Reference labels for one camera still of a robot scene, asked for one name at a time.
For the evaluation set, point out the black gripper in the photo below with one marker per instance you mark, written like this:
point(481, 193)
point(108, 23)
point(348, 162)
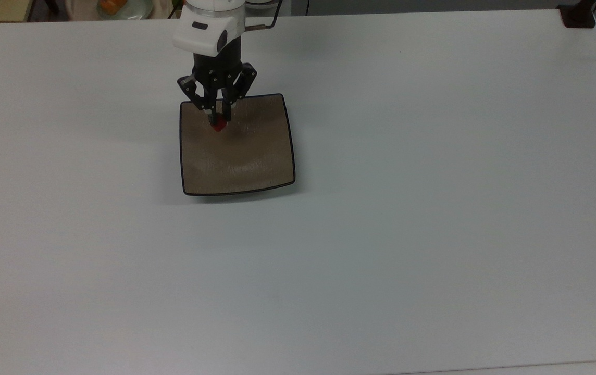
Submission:
point(217, 65)

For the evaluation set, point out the red strawberry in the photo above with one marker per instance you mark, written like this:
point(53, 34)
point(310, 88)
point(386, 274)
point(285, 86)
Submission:
point(218, 126)

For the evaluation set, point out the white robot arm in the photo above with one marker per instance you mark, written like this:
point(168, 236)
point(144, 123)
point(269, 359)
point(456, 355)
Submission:
point(204, 26)

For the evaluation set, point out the square brown ceramic plate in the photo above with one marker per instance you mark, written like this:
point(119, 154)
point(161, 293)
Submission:
point(246, 156)

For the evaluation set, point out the clear bowl with orange fruit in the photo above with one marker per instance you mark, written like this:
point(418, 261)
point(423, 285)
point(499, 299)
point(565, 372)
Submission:
point(123, 8)

